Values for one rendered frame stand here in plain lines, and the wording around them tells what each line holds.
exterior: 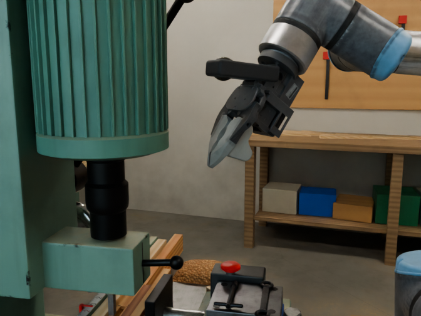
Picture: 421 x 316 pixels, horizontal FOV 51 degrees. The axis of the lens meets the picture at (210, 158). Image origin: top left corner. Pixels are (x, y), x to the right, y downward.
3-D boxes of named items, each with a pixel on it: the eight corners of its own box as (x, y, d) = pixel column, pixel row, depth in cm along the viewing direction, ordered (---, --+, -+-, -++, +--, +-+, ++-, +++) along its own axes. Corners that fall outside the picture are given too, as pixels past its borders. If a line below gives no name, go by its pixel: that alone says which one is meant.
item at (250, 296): (281, 347, 55) (282, 306, 54) (197, 337, 57) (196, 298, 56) (284, 297, 68) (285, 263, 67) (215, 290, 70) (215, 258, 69)
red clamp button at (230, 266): (239, 274, 63) (239, 268, 63) (218, 273, 64) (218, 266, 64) (241, 266, 66) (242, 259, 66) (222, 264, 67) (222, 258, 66)
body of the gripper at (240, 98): (277, 142, 71) (313, 80, 72) (242, 113, 67) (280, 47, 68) (251, 136, 77) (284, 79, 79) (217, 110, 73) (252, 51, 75)
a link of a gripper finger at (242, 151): (240, 184, 69) (268, 135, 71) (213, 166, 67) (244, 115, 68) (230, 180, 72) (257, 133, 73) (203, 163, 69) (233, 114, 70)
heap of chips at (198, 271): (232, 287, 84) (233, 273, 83) (170, 281, 86) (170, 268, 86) (239, 268, 92) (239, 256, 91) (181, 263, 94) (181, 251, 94)
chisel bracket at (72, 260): (135, 307, 60) (133, 249, 58) (42, 298, 63) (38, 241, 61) (152, 283, 67) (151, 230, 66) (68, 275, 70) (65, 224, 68)
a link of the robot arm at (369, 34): (401, 39, 81) (345, 4, 81) (427, 35, 70) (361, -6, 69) (372, 84, 83) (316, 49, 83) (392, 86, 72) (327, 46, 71)
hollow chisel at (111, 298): (114, 316, 64) (112, 284, 64) (108, 315, 65) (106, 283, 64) (116, 312, 65) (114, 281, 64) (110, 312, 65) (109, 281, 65)
